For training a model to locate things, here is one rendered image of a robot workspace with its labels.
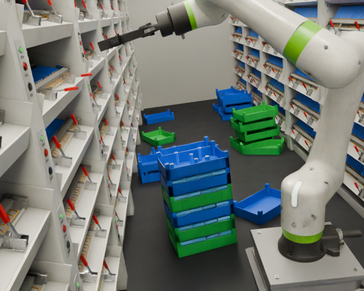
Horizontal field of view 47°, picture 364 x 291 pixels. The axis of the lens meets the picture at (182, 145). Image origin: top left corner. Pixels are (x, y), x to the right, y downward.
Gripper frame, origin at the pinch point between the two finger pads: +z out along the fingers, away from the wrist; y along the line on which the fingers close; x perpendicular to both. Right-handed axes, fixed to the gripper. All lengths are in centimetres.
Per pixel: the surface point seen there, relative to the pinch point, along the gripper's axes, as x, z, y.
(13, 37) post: 8, 11, -50
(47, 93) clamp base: -6.2, 17.0, -26.5
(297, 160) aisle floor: -122, -79, 136
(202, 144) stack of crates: -73, -18, 95
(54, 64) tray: -1.2, 23.6, 16.7
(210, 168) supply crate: -68, -18, 40
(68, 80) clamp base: -6.8, 17.0, 0.2
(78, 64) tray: -4.0, 15.6, 16.8
